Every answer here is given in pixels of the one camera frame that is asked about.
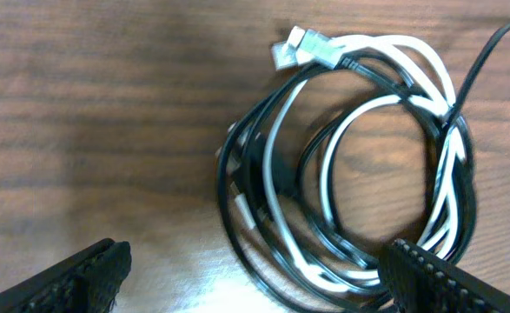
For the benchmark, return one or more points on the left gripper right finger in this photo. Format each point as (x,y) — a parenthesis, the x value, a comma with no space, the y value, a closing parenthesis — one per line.
(419,282)

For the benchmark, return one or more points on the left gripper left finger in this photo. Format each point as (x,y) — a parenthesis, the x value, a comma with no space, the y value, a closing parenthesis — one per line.
(87,282)

